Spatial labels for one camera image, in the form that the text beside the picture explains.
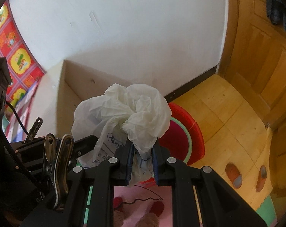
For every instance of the person's left leg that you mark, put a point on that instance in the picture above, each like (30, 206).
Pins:
(118, 218)

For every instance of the person's leg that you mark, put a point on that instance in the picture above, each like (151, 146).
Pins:
(118, 218)
(146, 221)

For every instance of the orange grey slipper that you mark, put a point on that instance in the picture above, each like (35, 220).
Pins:
(234, 176)
(261, 178)

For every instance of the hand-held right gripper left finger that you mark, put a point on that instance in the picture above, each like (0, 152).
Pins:
(130, 162)

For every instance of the white plastic bag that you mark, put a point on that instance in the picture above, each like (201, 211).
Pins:
(133, 108)

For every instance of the person's red slipper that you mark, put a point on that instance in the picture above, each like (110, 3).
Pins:
(156, 208)
(117, 202)

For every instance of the person's right leg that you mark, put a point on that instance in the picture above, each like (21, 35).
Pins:
(146, 221)

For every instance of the metal spring clip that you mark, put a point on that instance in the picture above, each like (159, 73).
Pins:
(35, 128)
(60, 165)

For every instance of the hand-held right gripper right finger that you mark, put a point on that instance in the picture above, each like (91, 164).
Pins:
(155, 166)

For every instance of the red floral wall cloth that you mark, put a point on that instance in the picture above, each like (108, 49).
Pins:
(17, 59)

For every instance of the person's left red slipper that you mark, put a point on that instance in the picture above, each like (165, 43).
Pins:
(117, 202)

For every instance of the person's right red slipper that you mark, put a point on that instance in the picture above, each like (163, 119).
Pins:
(156, 208)

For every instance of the wooden door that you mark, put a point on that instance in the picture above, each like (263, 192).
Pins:
(263, 63)

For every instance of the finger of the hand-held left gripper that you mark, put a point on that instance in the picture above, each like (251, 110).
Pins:
(86, 144)

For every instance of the checked heart print blanket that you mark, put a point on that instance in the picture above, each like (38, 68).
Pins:
(27, 104)

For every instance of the red plastic stool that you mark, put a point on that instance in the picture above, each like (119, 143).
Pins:
(197, 132)

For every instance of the dark blue jeans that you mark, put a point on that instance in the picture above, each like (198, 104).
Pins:
(279, 11)

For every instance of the red bucket with green rim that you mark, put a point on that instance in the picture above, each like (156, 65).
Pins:
(179, 141)

